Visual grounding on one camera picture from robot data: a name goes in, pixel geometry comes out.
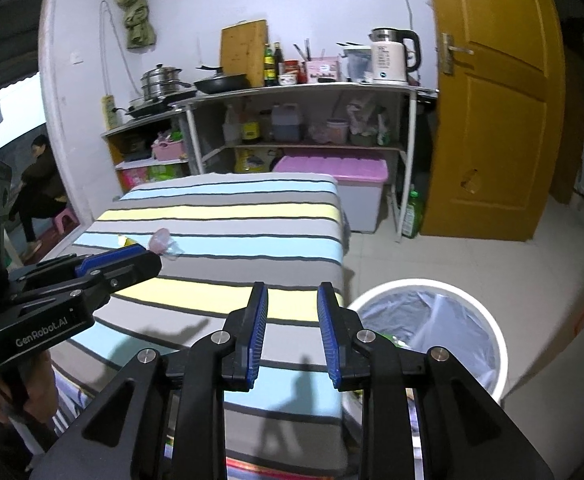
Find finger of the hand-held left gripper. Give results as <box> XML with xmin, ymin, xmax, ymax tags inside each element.
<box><xmin>7</xmin><ymin>250</ymin><xmax>164</xmax><ymax>318</ymax></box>
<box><xmin>9</xmin><ymin>244</ymin><xmax>145</xmax><ymax>286</ymax></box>

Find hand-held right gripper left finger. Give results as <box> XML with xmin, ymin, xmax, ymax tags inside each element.
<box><xmin>27</xmin><ymin>281</ymin><xmax>269</xmax><ymax>480</ymax></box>

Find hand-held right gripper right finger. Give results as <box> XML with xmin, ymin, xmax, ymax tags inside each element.
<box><xmin>317</xmin><ymin>281</ymin><xmax>555</xmax><ymax>480</ymax></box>

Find clear plastic bin liner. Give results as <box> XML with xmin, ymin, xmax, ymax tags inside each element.
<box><xmin>359</xmin><ymin>287</ymin><xmax>498</xmax><ymax>396</ymax></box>

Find white round bin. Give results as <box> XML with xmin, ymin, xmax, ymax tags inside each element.
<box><xmin>347</xmin><ymin>277</ymin><xmax>505</xmax><ymax>403</ymax></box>

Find person's left hand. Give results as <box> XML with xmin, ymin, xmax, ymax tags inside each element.
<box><xmin>0</xmin><ymin>350</ymin><xmax>60</xmax><ymax>436</ymax></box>

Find pink stool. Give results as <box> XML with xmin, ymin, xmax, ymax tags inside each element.
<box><xmin>47</xmin><ymin>207</ymin><xmax>79</xmax><ymax>233</ymax></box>

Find green packets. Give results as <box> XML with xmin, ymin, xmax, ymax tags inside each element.
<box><xmin>117</xmin><ymin>162</ymin><xmax>190</xmax><ymax>191</ymax></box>

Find striped bed blanket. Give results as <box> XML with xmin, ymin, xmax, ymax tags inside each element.
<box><xmin>37</xmin><ymin>172</ymin><xmax>353</xmax><ymax>461</ymax></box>

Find pink basket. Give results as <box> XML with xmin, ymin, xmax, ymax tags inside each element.
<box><xmin>151</xmin><ymin>140</ymin><xmax>188</xmax><ymax>162</ymax></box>

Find low wooden shelf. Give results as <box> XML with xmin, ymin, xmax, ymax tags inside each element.
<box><xmin>101</xmin><ymin>110</ymin><xmax>193</xmax><ymax>196</ymax></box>

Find yellow power strip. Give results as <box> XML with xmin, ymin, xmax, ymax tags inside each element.
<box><xmin>101</xmin><ymin>95</ymin><xmax>118</xmax><ymax>131</ymax></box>

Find black shallow pan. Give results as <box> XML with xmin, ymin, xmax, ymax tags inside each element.
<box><xmin>113</xmin><ymin>89</ymin><xmax>198</xmax><ymax>120</ymax></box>

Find yellow oil jug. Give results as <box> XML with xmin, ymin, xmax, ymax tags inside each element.
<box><xmin>234</xmin><ymin>149</ymin><xmax>270</xmax><ymax>175</ymax></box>

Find pink lid storage box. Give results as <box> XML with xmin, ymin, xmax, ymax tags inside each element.
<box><xmin>273</xmin><ymin>155</ymin><xmax>389</xmax><ymax>233</ymax></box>

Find clear plastic bottle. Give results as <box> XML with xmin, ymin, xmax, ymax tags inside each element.
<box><xmin>222</xmin><ymin>104</ymin><xmax>243</xmax><ymax>145</ymax></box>

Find steel steamer pot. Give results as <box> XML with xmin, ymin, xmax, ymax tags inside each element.
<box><xmin>139</xmin><ymin>63</ymin><xmax>183</xmax><ymax>101</ymax></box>

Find yellow label oil bottle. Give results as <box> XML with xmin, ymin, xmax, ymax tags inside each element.
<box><xmin>241</xmin><ymin>110</ymin><xmax>262</xmax><ymax>143</ymax></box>

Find black frying pan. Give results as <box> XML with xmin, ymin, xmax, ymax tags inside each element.
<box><xmin>194</xmin><ymin>65</ymin><xmax>250</xmax><ymax>95</ymax></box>

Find dark plastic jug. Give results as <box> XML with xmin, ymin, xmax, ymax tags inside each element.
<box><xmin>271</xmin><ymin>102</ymin><xmax>303</xmax><ymax>143</ymax></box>

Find crumpled plastic bags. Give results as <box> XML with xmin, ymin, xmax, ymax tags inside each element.
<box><xmin>347</xmin><ymin>95</ymin><xmax>384</xmax><ymax>147</ymax></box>

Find white metal shelf rack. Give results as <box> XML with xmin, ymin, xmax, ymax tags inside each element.
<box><xmin>169</xmin><ymin>82</ymin><xmax>440</xmax><ymax>246</ymax></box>

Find wooden cutting board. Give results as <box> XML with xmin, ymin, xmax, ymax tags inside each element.
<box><xmin>220</xmin><ymin>19</ymin><xmax>269</xmax><ymax>88</ymax></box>

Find green hanging cloth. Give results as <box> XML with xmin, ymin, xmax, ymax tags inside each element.
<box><xmin>114</xmin><ymin>0</ymin><xmax>157</xmax><ymax>50</ymax></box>

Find yellow wooden door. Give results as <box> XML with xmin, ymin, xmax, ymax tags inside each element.
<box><xmin>419</xmin><ymin>0</ymin><xmax>565</xmax><ymax>243</ymax></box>

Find clear plastic container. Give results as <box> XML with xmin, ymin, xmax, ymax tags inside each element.
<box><xmin>344</xmin><ymin>45</ymin><xmax>373</xmax><ymax>83</ymax></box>

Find white electric kettle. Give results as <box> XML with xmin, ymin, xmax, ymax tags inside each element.
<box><xmin>369</xmin><ymin>27</ymin><xmax>423</xmax><ymax>86</ymax></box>

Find metal door handle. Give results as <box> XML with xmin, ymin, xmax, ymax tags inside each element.
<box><xmin>439</xmin><ymin>32</ymin><xmax>475</xmax><ymax>75</ymax></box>

